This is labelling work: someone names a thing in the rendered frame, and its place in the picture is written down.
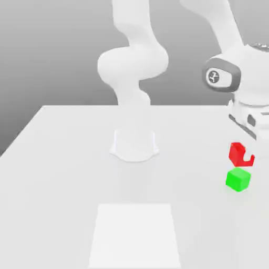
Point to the small red cube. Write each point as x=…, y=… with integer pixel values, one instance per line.
x=235, y=156

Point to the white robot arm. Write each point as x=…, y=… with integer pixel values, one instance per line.
x=134, y=63

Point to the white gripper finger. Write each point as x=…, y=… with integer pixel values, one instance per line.
x=249, y=153

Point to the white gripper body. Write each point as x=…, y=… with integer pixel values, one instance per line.
x=262, y=145

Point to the small green cube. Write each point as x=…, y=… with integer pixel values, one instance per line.
x=237, y=179

